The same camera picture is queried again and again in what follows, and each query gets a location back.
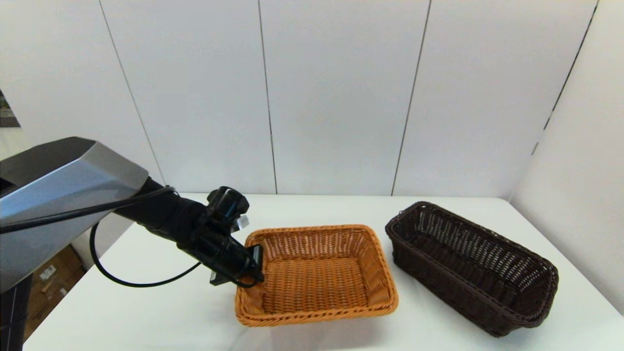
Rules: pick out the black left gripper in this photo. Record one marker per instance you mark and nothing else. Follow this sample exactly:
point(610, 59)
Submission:
point(224, 256)

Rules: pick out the orange woven basket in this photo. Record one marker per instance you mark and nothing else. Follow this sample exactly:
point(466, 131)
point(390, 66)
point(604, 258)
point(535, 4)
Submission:
point(317, 282)

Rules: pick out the dark brown woven basket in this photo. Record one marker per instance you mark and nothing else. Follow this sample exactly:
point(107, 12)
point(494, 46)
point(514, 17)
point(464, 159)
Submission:
point(468, 273)

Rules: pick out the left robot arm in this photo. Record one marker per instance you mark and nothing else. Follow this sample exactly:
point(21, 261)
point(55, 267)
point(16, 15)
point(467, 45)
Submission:
point(63, 185)

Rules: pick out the brown cardboard box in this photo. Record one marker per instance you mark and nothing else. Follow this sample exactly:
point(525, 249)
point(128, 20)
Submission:
point(63, 302)
point(48, 282)

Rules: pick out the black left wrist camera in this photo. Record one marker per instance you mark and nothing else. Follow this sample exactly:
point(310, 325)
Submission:
point(226, 204)

